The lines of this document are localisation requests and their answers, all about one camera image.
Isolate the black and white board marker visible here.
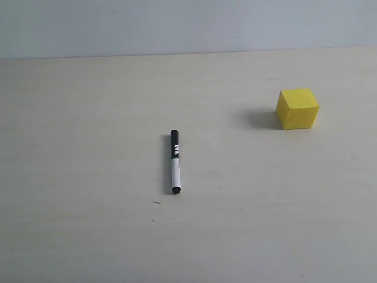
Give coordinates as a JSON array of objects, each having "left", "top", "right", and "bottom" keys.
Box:
[{"left": 170, "top": 129, "right": 181, "bottom": 195}]

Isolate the yellow cube block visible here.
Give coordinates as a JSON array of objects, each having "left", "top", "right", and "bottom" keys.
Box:
[{"left": 275, "top": 88, "right": 319, "bottom": 130}]

